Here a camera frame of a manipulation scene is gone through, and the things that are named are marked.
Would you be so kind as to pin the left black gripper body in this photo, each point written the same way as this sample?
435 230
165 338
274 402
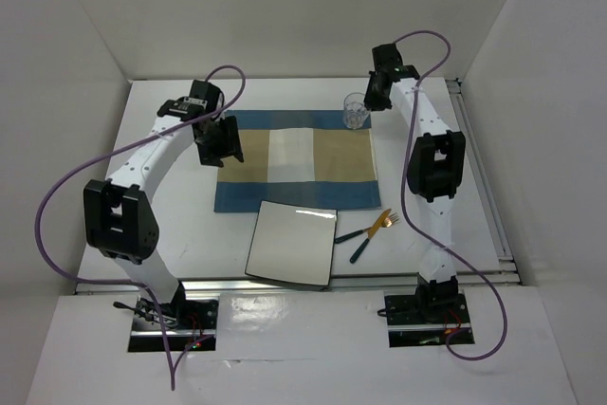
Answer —
216 140

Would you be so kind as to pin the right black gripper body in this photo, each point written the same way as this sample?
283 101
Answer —
374 98

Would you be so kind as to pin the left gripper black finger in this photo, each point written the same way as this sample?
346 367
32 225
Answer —
213 161
234 139

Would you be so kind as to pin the clear drinking glass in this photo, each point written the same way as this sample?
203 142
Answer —
354 112

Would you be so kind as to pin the blue beige white placemat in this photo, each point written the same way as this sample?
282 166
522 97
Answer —
304 158

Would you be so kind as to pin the square white black-rimmed plate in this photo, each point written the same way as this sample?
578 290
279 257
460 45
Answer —
292 245

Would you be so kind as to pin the gold fork green handle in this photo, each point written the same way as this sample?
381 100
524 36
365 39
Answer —
387 222

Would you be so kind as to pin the gold knife green handle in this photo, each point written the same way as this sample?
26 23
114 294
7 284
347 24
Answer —
370 234

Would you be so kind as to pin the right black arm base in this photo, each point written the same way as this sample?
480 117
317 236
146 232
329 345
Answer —
409 326

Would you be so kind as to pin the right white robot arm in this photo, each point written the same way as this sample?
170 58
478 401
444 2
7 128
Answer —
433 174

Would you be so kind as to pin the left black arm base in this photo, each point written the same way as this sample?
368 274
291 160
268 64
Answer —
194 327

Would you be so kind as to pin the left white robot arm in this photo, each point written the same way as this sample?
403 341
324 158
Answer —
118 214

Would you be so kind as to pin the aluminium rail frame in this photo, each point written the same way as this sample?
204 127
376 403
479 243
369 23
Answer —
208 250

